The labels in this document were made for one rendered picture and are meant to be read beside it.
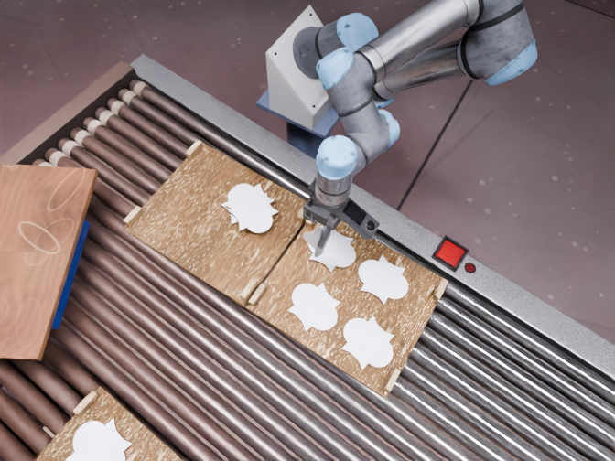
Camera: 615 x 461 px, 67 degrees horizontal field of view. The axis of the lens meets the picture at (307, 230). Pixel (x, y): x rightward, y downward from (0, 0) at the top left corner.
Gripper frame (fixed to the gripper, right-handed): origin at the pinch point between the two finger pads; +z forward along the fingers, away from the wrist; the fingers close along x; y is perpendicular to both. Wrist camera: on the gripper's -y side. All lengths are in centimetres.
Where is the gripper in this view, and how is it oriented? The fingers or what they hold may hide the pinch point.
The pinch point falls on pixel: (333, 235)
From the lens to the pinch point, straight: 118.2
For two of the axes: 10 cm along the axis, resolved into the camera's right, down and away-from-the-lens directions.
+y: -8.4, -4.9, 2.2
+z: -0.2, 4.4, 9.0
